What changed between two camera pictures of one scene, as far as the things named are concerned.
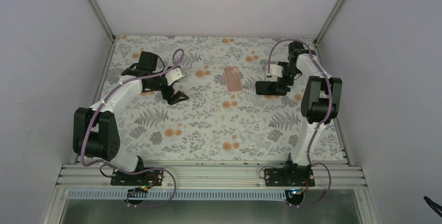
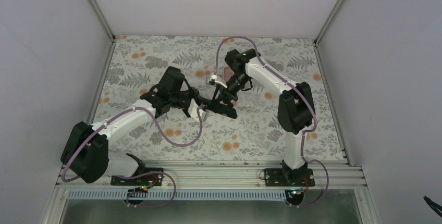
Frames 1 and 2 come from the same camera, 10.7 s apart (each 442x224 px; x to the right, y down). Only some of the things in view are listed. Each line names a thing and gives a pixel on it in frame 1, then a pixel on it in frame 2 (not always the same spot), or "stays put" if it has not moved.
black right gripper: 289,82 → 223,94
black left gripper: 173,99 → 193,91
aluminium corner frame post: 335,9 stays put
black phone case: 268,88 → 226,110
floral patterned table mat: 222,120 stays put
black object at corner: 433,206 stays put
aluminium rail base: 213,176 stays put
